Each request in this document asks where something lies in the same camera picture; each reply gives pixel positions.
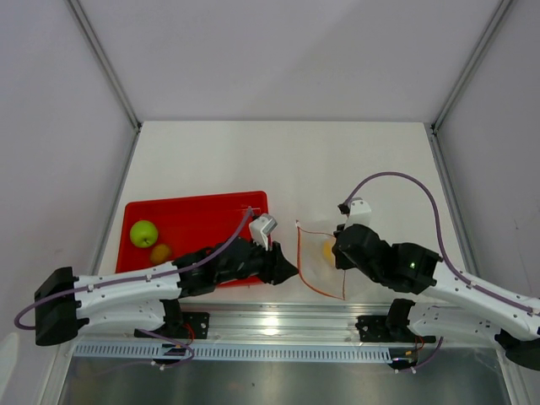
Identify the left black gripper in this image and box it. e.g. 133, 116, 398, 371
216, 234, 298, 285

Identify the orange peach with leaf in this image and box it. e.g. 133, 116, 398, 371
322, 240, 335, 266

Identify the clear zip bag orange zipper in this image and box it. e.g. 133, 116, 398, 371
295, 220, 353, 303

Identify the red plastic tray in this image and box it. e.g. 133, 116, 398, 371
116, 191, 268, 296

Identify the small orange peach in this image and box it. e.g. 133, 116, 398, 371
149, 244, 172, 265

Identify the green apple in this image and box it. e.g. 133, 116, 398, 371
129, 220, 159, 248

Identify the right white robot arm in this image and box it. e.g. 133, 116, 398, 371
332, 224, 539, 370

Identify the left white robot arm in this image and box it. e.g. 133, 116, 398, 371
35, 237, 299, 347

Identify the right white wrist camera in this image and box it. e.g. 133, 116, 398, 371
338, 197, 372, 229

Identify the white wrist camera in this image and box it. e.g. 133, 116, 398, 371
249, 213, 278, 251
338, 197, 372, 229

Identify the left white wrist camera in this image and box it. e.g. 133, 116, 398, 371
249, 213, 278, 251

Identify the aluminium front rail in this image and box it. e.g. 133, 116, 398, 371
57, 302, 518, 348

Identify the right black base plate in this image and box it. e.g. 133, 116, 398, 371
355, 315, 436, 343

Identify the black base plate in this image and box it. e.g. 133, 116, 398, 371
177, 311, 210, 340
355, 315, 436, 343

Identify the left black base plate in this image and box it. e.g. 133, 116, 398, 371
177, 311, 210, 340

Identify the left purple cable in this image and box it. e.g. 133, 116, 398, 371
14, 205, 258, 331

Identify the white slotted cable duct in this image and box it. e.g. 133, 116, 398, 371
73, 342, 392, 364

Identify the left aluminium frame post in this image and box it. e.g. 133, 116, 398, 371
65, 0, 142, 132

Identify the aluminium frame post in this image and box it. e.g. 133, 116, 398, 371
430, 0, 517, 136
65, 0, 142, 132

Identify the right aluminium frame post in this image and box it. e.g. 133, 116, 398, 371
430, 0, 517, 136

